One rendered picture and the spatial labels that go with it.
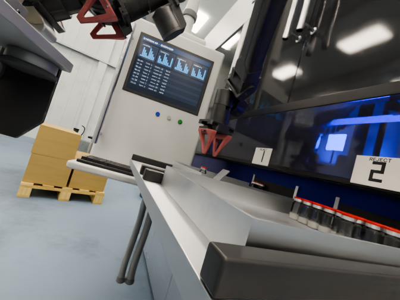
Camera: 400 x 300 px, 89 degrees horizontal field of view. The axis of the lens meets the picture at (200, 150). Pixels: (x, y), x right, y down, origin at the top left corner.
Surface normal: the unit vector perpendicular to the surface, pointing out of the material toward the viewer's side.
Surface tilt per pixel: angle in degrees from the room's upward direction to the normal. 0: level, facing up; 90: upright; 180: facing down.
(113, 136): 90
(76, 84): 90
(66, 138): 90
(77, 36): 90
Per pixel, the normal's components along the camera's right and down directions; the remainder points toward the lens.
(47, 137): 0.57, 0.13
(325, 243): 0.36, 0.06
